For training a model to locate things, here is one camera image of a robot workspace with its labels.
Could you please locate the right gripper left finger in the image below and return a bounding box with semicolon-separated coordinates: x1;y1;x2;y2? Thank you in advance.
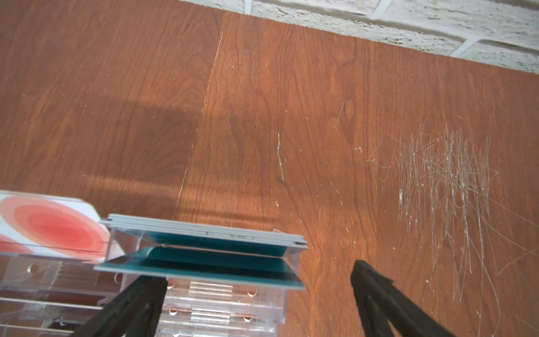
72;276;168;336

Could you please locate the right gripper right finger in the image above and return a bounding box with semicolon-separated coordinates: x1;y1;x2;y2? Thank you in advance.
350;260;453;336

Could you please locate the clear acrylic card display stand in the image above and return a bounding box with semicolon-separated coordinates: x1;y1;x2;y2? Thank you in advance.
1;228;303;336

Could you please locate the teal VIP card in stand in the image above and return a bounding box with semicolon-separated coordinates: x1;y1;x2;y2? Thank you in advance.
94;247;305;290

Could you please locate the white red circle card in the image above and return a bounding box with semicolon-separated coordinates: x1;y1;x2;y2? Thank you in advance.
1;190;124;263

